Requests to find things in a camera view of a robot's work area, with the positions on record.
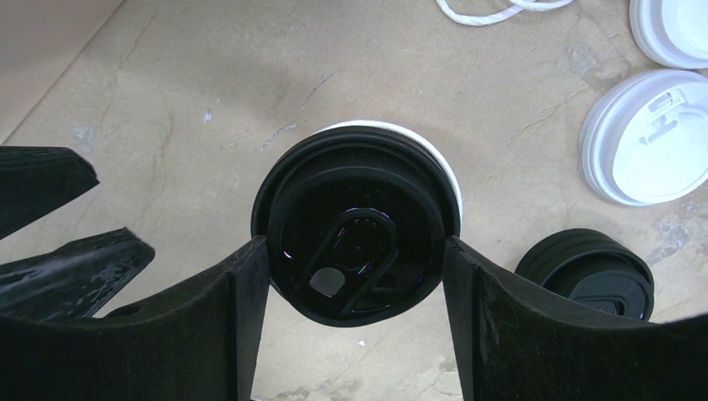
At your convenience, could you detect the brown paper coffee cup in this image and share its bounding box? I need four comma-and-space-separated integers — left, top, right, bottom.
316, 119, 464, 222

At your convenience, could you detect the stack of black lids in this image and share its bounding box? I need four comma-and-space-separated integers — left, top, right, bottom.
515, 228, 655, 321

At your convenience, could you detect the white cup lid lower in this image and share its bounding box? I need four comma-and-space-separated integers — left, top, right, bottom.
579, 69, 707, 206

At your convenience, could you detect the light blue paper bag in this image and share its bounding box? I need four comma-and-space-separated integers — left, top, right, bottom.
435, 0, 573, 28

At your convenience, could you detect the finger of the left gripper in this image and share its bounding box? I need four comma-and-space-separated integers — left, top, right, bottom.
1, 145, 99, 238
1, 227, 155, 322

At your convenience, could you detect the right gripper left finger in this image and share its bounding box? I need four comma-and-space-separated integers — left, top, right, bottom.
1, 236, 270, 400

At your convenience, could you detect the white cup lid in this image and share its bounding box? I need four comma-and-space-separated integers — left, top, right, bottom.
629, 0, 707, 69
579, 69, 707, 206

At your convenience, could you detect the white cup lid upper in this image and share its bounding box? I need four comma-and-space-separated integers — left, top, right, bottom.
629, 0, 707, 69

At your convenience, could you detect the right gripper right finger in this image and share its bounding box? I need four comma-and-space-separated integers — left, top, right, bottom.
442, 236, 707, 400

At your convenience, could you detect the checkered paper bakery bag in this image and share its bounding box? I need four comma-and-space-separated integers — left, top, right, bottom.
1, 0, 122, 141

